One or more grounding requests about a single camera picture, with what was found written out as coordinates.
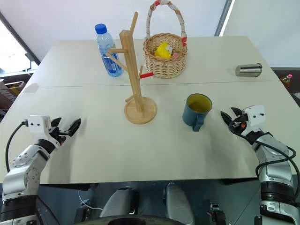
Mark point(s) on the small pink item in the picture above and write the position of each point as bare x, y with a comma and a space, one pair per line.
175, 55

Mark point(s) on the yellow toy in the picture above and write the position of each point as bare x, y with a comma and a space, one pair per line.
162, 50

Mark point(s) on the brown cardboard box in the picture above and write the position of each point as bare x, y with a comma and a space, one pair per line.
11, 92

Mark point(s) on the grey rounded robot leg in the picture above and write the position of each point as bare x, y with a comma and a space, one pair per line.
117, 202
178, 204

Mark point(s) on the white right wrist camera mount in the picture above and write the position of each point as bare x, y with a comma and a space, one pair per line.
256, 114

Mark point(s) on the black window frame bar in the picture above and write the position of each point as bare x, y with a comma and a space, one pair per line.
21, 35

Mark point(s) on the dark round robot waist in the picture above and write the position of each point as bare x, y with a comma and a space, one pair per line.
140, 220

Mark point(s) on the wooden mug tree stand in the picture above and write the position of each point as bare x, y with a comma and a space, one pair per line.
134, 82

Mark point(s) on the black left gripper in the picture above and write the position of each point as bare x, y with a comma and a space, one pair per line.
57, 135

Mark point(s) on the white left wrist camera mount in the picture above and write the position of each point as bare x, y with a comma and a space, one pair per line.
38, 125

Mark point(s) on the shiny metal cylinder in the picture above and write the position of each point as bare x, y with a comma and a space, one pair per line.
248, 69

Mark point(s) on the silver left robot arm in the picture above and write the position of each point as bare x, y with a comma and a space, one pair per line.
25, 173

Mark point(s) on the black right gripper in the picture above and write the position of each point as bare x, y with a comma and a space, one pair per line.
238, 125

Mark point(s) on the red tape peg marker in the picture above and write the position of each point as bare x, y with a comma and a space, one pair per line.
146, 75

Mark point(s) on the pink-capped amber bottle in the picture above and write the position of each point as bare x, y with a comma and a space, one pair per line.
286, 80

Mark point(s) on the blue mug with yellow inside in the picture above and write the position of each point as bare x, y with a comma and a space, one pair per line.
193, 114

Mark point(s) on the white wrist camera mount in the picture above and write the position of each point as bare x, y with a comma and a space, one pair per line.
38, 125
256, 114

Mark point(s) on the clear blue-capped water bottle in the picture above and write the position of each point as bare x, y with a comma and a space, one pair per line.
107, 54

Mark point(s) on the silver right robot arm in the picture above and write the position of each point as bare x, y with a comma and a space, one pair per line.
276, 168

